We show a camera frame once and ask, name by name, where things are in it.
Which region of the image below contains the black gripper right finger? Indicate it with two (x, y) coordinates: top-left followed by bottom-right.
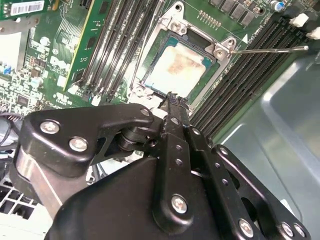
(178, 98), (312, 240)

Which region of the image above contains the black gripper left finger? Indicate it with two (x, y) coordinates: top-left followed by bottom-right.
(8, 91), (196, 232)

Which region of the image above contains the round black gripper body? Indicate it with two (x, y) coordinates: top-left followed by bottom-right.
(47, 154), (253, 240)

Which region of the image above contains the CPU with silver top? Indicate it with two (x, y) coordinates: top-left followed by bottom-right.
(141, 34), (220, 101)

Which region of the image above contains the thin wire locking lever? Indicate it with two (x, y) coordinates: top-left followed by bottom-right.
(228, 44), (310, 55)

